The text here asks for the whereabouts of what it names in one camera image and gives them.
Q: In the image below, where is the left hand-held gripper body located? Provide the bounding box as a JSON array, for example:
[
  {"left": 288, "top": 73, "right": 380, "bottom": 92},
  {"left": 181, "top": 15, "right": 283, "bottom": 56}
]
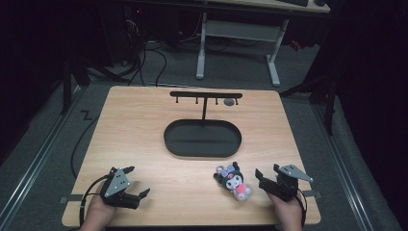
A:
[{"left": 99, "top": 167, "right": 142, "bottom": 211}]

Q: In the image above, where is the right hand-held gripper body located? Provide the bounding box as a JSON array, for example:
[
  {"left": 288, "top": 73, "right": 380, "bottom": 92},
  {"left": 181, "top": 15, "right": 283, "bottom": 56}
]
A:
[{"left": 268, "top": 164, "right": 315, "bottom": 203}]

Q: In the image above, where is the black and pink plush keychain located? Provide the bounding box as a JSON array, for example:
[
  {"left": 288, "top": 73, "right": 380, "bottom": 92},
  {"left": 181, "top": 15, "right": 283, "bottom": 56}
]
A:
[{"left": 213, "top": 161, "right": 253, "bottom": 202}]

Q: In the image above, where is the black hook rack with tray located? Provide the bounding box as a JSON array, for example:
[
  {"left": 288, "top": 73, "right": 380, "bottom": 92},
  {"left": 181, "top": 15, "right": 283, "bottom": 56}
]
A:
[{"left": 163, "top": 90, "right": 243, "bottom": 159}]

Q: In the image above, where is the person's right hand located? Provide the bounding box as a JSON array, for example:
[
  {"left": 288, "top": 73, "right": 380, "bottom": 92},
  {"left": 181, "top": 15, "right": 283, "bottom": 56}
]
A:
[{"left": 267, "top": 190, "right": 304, "bottom": 231}]

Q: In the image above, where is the person's left hand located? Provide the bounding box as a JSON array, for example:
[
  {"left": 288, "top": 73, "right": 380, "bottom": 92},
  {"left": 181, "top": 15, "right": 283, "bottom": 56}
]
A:
[{"left": 79, "top": 192, "right": 117, "bottom": 231}]

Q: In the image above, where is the black metal stand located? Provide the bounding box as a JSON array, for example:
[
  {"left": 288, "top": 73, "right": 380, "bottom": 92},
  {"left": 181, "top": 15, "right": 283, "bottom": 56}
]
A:
[
  {"left": 60, "top": 53, "right": 130, "bottom": 116},
  {"left": 278, "top": 71, "right": 339, "bottom": 137}
]

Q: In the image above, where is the black computer tower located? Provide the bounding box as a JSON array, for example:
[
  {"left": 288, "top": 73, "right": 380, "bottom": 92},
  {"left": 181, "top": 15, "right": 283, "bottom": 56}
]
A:
[{"left": 98, "top": 2, "right": 142, "bottom": 66}]

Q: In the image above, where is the white-legged wooden desk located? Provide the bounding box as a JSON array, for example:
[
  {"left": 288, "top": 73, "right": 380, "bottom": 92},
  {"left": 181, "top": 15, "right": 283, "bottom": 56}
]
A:
[{"left": 195, "top": 0, "right": 332, "bottom": 88}]

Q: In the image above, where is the black keyboard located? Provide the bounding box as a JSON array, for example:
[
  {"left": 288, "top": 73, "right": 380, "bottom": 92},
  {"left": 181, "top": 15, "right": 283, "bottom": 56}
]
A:
[{"left": 276, "top": 0, "right": 310, "bottom": 8}]

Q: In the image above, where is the right hand-held gripper cable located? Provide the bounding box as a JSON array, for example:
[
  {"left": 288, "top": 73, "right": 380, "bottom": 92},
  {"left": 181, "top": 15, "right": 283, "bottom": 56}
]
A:
[{"left": 295, "top": 190, "right": 309, "bottom": 226}]

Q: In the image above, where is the hand-held gripper cable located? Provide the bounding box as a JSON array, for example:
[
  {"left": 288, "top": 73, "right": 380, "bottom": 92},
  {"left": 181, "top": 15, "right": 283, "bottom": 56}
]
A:
[
  {"left": 78, "top": 174, "right": 113, "bottom": 227},
  {"left": 295, "top": 190, "right": 309, "bottom": 226}
]

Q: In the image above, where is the left hand-held gripper cable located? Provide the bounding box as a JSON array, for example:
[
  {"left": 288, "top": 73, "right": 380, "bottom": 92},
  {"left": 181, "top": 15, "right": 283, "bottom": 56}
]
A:
[{"left": 78, "top": 174, "right": 113, "bottom": 227}]

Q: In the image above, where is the black floor cable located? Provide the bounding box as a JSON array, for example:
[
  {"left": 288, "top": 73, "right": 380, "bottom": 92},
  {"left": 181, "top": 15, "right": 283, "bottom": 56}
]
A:
[{"left": 69, "top": 115, "right": 101, "bottom": 179}]

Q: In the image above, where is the metal floor rail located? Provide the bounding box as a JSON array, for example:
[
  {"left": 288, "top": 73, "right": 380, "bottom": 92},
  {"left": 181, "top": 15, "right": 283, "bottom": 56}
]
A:
[
  {"left": 312, "top": 103, "right": 375, "bottom": 231},
  {"left": 0, "top": 85, "right": 83, "bottom": 226}
]

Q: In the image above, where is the bundle of black cables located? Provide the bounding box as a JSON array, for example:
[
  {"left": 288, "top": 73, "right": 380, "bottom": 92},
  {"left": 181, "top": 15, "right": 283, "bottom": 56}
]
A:
[{"left": 123, "top": 13, "right": 168, "bottom": 89}]

